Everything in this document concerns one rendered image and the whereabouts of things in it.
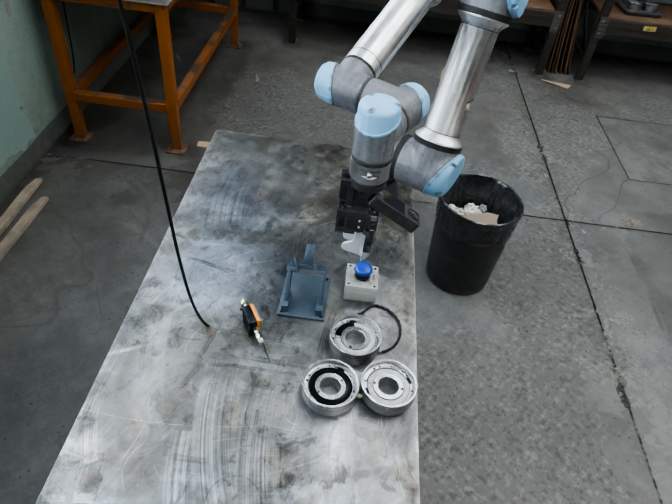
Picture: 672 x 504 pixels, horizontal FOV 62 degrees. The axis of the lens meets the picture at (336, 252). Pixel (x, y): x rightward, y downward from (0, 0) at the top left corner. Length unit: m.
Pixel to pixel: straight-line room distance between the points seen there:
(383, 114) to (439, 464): 1.31
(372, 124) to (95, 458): 0.72
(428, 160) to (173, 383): 0.73
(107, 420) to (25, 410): 1.08
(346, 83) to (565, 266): 1.91
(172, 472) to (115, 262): 1.61
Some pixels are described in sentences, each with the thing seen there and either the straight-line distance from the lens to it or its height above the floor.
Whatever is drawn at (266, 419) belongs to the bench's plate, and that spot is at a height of 0.80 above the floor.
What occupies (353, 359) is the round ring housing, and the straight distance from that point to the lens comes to 1.10.
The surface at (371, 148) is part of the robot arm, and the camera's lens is 0.98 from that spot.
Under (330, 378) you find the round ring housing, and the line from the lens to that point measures 1.08.
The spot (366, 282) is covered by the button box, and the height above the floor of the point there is 0.84.
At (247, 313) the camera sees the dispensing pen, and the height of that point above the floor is 0.84.
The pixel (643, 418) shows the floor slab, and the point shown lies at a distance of 2.39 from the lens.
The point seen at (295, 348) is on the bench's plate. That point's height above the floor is 0.80.
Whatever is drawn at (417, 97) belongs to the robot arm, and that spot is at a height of 1.24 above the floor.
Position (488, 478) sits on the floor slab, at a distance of 2.01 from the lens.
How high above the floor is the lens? 1.71
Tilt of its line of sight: 43 degrees down
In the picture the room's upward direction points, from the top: 7 degrees clockwise
